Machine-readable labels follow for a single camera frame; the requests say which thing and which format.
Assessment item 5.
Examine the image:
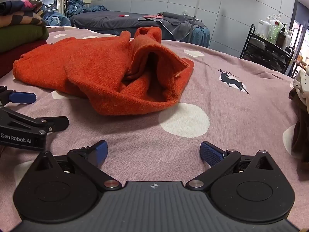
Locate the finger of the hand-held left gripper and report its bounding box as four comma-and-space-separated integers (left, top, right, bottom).
0, 85, 37, 106
33, 116, 70, 133

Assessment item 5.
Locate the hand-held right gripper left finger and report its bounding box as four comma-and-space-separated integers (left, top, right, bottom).
34, 140, 122, 191

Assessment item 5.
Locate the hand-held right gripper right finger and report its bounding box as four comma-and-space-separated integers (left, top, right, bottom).
185, 141, 278, 190

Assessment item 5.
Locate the orange knit sweater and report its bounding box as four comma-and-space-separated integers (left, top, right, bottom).
13, 26, 195, 116

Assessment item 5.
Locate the dark red folded cloth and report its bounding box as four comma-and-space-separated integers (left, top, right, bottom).
0, 41, 47, 78

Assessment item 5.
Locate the pink printed bedspread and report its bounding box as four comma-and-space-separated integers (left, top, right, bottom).
0, 25, 309, 230

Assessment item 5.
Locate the green folded cloth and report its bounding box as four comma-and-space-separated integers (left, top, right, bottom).
0, 24, 50, 54

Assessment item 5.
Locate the patterned folded cloth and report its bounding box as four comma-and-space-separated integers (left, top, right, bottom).
0, 0, 49, 27

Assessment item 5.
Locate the dark brown cloth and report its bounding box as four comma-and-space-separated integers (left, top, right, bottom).
289, 88, 309, 165

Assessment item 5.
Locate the white medical device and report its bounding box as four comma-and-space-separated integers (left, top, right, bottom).
36, 0, 59, 11

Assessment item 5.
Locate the blue quilt pile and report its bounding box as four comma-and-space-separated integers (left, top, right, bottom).
45, 0, 108, 27

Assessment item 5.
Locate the black trolley rack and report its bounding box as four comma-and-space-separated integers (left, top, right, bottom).
239, 24, 295, 75

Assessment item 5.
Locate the dark massage bed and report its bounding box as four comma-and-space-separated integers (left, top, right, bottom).
72, 10, 210, 49

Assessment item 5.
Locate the cream dotted cloth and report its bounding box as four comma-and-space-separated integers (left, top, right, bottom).
293, 66, 309, 114

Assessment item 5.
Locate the grey towel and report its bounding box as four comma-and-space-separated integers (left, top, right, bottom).
138, 12, 208, 42

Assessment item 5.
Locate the group of toiletry bottles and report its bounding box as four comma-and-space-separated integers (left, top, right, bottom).
256, 14, 296, 50

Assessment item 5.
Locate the silver floor lamp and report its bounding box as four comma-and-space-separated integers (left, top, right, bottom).
188, 0, 226, 43

